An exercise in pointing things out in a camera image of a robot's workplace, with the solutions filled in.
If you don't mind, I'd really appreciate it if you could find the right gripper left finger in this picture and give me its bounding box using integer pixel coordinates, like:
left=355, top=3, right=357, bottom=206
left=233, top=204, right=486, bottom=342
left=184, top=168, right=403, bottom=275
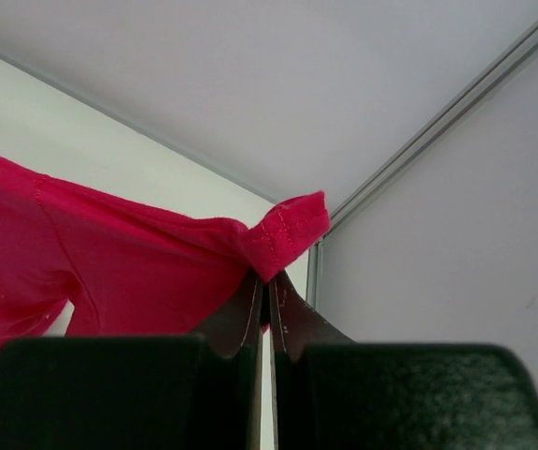
left=0, top=276, right=263, bottom=449

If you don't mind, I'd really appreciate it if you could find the red t shirt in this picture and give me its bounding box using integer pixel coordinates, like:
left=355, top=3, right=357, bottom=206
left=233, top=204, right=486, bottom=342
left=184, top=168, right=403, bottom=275
left=0, top=157, right=330, bottom=346

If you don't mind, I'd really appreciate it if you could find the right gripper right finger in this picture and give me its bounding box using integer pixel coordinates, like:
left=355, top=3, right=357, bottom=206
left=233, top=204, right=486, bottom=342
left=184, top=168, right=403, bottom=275
left=268, top=273, right=538, bottom=449

